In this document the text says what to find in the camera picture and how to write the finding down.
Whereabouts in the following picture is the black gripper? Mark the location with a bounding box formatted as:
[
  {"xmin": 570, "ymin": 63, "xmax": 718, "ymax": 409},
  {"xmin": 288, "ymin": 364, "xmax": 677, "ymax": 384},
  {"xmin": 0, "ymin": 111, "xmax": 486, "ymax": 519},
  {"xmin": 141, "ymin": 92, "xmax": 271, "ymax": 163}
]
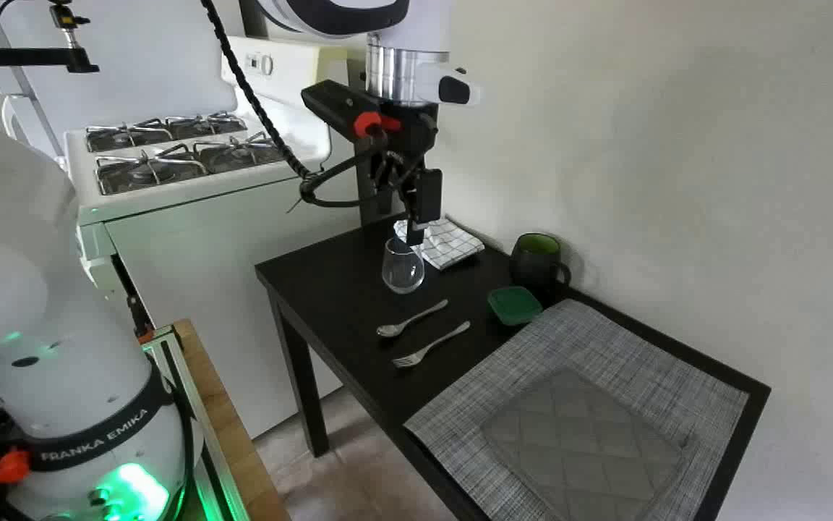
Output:
[{"xmin": 352, "ymin": 95, "xmax": 446, "ymax": 248}]

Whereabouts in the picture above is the silver metal spoon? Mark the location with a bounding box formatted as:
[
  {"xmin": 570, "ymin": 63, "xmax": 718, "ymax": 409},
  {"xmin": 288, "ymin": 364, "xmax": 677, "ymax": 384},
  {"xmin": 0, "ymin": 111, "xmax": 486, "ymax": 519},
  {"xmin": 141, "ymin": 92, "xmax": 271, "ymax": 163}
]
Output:
[{"xmin": 374, "ymin": 296, "xmax": 450, "ymax": 341}]

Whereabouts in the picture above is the clear glass cup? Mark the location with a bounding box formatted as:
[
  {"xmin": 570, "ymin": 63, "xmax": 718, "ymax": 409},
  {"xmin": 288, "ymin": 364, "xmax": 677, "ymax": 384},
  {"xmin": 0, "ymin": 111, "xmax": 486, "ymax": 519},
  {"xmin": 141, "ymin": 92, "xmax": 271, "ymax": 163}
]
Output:
[{"xmin": 379, "ymin": 234, "xmax": 429, "ymax": 299}]

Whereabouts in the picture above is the white checked dish towel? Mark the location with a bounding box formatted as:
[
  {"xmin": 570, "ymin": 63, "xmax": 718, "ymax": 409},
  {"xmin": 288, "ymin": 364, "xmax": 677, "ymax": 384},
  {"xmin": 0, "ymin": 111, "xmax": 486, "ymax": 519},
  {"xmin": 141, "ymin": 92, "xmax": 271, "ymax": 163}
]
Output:
[{"xmin": 391, "ymin": 214, "xmax": 488, "ymax": 271}]

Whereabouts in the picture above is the black table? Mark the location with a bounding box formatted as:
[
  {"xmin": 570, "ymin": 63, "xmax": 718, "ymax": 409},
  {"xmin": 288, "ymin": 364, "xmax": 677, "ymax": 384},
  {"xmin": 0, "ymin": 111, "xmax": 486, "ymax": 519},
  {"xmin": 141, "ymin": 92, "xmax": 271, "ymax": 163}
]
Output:
[{"xmin": 254, "ymin": 214, "xmax": 776, "ymax": 521}]

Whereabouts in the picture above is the dark bowl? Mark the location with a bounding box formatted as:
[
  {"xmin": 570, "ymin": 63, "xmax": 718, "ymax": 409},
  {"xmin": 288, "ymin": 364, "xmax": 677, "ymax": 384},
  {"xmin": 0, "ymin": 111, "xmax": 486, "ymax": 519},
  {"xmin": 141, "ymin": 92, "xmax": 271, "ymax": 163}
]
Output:
[{"xmin": 508, "ymin": 232, "xmax": 573, "ymax": 292}]

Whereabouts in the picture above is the grey woven placemat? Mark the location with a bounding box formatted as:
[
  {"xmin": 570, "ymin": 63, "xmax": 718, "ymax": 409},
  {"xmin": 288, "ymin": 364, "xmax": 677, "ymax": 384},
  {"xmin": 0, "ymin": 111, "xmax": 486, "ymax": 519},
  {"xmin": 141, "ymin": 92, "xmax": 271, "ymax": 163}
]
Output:
[{"xmin": 403, "ymin": 296, "xmax": 751, "ymax": 521}]

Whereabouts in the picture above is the white gas stove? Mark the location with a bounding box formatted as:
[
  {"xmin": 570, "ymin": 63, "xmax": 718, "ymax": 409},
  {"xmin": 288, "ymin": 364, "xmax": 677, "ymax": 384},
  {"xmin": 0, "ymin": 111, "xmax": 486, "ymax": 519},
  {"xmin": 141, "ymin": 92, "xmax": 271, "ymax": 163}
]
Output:
[{"xmin": 63, "ymin": 36, "xmax": 368, "ymax": 444}]

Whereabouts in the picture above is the black stove grate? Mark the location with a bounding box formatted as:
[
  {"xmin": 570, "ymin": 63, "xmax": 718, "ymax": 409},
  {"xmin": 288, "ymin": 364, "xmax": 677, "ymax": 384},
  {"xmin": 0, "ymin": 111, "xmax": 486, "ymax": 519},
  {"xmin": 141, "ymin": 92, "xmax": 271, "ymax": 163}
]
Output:
[
  {"xmin": 84, "ymin": 111, "xmax": 251, "ymax": 154},
  {"xmin": 92, "ymin": 131, "xmax": 296, "ymax": 198}
]

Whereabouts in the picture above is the grey quilted pot holder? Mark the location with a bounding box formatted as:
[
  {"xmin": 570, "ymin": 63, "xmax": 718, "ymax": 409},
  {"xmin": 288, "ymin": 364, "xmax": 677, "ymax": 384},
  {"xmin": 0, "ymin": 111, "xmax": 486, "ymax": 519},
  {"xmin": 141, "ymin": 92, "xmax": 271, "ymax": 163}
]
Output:
[{"xmin": 479, "ymin": 364, "xmax": 698, "ymax": 521}]

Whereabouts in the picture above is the wooden base board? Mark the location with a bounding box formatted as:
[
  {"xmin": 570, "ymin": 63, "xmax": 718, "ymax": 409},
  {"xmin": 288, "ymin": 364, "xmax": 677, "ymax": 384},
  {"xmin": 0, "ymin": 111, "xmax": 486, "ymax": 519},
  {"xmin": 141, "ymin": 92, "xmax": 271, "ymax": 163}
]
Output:
[{"xmin": 139, "ymin": 318, "xmax": 296, "ymax": 521}]

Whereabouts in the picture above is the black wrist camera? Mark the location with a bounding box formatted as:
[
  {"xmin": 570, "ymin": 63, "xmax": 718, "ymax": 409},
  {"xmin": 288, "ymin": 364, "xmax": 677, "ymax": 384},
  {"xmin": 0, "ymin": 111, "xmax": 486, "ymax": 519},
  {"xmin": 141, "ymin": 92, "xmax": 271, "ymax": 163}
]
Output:
[{"xmin": 298, "ymin": 79, "xmax": 410, "ymax": 146}]

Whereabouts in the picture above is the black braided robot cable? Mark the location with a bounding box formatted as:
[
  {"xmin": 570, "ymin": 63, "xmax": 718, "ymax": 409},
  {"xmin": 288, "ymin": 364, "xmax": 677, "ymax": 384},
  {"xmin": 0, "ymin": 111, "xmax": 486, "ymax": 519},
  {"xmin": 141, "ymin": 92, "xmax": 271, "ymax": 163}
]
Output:
[{"xmin": 197, "ymin": 0, "xmax": 368, "ymax": 211}]

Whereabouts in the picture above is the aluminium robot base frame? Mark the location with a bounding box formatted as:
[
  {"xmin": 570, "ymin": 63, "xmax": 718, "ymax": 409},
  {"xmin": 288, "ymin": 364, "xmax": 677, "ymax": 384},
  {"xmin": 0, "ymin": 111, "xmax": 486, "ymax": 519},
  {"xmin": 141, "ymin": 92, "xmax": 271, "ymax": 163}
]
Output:
[{"xmin": 139, "ymin": 326, "xmax": 246, "ymax": 521}]

